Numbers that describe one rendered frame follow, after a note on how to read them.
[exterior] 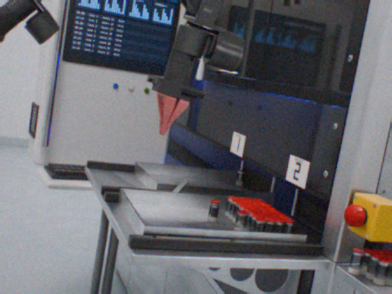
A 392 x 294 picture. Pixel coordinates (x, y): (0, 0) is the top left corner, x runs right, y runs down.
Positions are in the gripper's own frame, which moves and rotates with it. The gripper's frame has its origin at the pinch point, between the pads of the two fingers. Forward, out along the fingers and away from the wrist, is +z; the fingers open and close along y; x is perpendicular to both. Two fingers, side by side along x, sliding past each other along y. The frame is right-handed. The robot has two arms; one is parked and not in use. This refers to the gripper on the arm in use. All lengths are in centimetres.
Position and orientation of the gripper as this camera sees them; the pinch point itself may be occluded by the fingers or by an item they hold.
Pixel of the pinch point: (163, 129)
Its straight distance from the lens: 94.7
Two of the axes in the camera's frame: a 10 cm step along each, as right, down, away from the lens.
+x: -3.3, -1.8, 9.3
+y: 9.0, 2.5, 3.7
